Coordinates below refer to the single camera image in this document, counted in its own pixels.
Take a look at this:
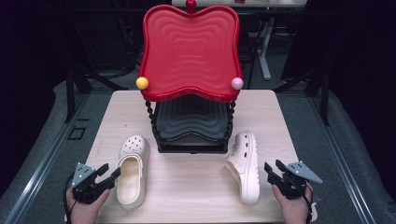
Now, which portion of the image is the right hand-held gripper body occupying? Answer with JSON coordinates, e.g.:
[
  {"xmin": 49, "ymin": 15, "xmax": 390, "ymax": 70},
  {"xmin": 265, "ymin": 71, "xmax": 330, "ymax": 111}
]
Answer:
[{"xmin": 269, "ymin": 161, "xmax": 324, "ymax": 200}]

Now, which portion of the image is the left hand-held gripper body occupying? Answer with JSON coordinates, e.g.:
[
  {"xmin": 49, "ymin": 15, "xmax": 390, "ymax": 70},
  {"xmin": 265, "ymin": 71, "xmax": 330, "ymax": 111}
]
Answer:
[{"xmin": 70, "ymin": 161, "xmax": 116, "ymax": 204}]

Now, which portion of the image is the cream clog shoe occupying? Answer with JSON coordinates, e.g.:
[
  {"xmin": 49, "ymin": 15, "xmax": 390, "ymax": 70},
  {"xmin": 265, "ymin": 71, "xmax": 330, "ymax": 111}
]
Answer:
[
  {"xmin": 116, "ymin": 134, "xmax": 151, "ymax": 209},
  {"xmin": 223, "ymin": 131, "xmax": 261, "ymax": 205}
]

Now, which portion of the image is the red and black shoe rack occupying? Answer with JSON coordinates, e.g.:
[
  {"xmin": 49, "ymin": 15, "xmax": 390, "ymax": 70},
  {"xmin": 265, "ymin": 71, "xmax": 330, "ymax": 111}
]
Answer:
[{"xmin": 135, "ymin": 0, "xmax": 245, "ymax": 154}]

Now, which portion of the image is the person's right hand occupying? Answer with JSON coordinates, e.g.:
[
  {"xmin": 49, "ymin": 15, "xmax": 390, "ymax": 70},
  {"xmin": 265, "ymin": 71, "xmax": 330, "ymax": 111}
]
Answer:
[{"xmin": 271, "ymin": 185, "xmax": 313, "ymax": 224}]

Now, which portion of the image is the person's left hand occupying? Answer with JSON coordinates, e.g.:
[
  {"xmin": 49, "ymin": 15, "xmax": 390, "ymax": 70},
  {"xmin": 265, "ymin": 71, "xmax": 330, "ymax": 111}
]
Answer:
[{"xmin": 65, "ymin": 188, "xmax": 111, "ymax": 224}]

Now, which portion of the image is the black metal stand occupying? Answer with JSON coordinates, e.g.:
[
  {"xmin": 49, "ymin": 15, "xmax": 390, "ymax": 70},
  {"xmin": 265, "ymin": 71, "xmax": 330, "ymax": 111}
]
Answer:
[
  {"xmin": 274, "ymin": 66, "xmax": 331, "ymax": 126},
  {"xmin": 64, "ymin": 66, "xmax": 129, "ymax": 123}
]

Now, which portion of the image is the pink ball knob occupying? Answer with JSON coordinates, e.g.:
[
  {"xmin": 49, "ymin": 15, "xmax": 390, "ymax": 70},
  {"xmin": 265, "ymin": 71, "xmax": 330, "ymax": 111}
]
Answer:
[{"xmin": 231, "ymin": 77, "xmax": 245, "ymax": 91}]

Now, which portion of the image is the yellow ball knob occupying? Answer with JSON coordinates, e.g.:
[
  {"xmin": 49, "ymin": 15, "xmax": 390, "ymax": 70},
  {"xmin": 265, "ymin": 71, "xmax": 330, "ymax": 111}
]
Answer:
[{"xmin": 135, "ymin": 76, "xmax": 149, "ymax": 91}]

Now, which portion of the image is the white desk with leg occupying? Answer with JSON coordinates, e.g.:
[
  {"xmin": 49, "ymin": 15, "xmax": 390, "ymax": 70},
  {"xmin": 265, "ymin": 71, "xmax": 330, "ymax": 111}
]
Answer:
[{"xmin": 171, "ymin": 0, "xmax": 307, "ymax": 81}]

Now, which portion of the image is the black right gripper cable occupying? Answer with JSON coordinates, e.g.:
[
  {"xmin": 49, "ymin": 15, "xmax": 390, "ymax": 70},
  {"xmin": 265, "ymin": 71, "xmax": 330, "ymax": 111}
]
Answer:
[{"xmin": 303, "ymin": 183, "xmax": 314, "ymax": 224}]

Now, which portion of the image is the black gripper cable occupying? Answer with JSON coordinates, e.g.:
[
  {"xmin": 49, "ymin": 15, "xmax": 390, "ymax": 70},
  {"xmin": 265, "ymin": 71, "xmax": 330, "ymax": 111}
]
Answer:
[
  {"xmin": 63, "ymin": 175, "xmax": 77, "ymax": 224},
  {"xmin": 303, "ymin": 183, "xmax": 314, "ymax": 224}
]

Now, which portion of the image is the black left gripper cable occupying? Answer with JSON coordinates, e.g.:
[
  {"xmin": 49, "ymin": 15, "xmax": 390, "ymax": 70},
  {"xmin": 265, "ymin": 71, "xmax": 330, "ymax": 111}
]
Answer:
[{"xmin": 63, "ymin": 175, "xmax": 77, "ymax": 224}]

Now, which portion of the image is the metal floor rail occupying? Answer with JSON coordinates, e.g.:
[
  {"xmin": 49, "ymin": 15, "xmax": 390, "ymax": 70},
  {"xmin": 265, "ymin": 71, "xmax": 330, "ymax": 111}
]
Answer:
[
  {"xmin": 306, "ymin": 92, "xmax": 378, "ymax": 224},
  {"xmin": 3, "ymin": 92, "xmax": 92, "ymax": 224}
]

